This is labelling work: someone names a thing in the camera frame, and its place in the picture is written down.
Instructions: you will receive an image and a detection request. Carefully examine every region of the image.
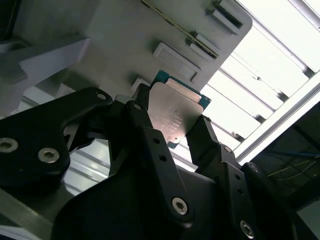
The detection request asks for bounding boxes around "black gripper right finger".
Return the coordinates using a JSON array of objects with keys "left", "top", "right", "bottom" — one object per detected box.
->
[{"left": 186, "top": 115, "right": 309, "bottom": 240}]

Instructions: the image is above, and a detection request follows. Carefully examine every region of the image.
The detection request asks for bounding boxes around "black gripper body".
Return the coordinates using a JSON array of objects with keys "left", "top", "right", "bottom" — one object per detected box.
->
[{"left": 51, "top": 161, "right": 241, "bottom": 240}]

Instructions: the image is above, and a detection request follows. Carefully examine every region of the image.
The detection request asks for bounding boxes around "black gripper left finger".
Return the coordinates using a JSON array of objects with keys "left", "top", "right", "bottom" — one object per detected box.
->
[{"left": 0, "top": 83, "right": 196, "bottom": 229}]

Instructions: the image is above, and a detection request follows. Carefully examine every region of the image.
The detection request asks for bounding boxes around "silver green CPU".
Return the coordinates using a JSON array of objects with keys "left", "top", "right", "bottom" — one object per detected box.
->
[{"left": 147, "top": 69, "right": 213, "bottom": 151}]

